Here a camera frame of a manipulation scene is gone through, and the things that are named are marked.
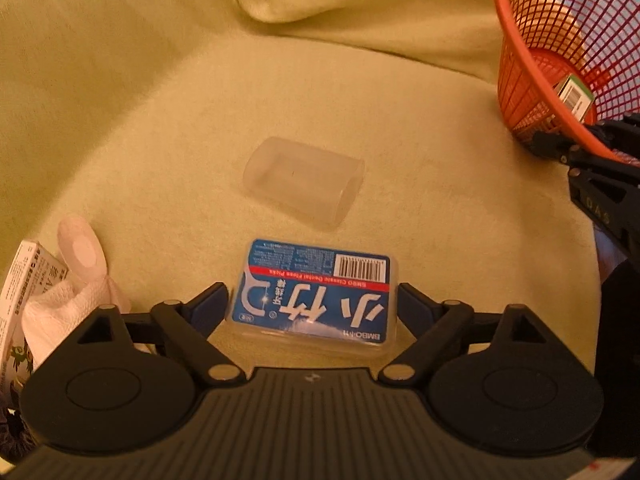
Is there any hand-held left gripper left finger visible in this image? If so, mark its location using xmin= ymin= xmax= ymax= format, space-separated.
xmin=60 ymin=281 xmax=248 ymax=386

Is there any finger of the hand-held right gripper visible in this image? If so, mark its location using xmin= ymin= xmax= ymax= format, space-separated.
xmin=530 ymin=127 xmax=581 ymax=163
xmin=592 ymin=112 xmax=640 ymax=166

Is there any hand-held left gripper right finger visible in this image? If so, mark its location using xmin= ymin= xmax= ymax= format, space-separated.
xmin=376 ymin=282 xmax=556 ymax=386

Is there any green cardboard box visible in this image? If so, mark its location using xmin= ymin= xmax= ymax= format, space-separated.
xmin=552 ymin=74 xmax=596 ymax=123

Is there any orange mesh plastic basket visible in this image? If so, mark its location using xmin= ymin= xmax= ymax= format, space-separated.
xmin=492 ymin=0 xmax=640 ymax=163

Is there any blue-label clear plastic box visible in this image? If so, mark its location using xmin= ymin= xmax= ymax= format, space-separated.
xmin=225 ymin=238 xmax=399 ymax=358

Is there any pink plastic spoon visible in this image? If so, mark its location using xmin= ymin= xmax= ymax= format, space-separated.
xmin=56 ymin=215 xmax=132 ymax=311

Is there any clear plastic cup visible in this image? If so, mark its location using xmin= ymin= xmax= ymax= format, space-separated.
xmin=243 ymin=136 xmax=366 ymax=232

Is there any white tissue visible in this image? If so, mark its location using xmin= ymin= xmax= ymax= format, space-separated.
xmin=22 ymin=277 xmax=131 ymax=371

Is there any white cardboard box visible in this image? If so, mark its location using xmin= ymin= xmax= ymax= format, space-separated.
xmin=0 ymin=240 xmax=68 ymax=376

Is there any yellow fleece blanket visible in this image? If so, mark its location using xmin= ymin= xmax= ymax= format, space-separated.
xmin=0 ymin=0 xmax=606 ymax=396

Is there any black hair scrunchie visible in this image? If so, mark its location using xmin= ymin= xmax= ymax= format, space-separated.
xmin=0 ymin=400 xmax=38 ymax=463

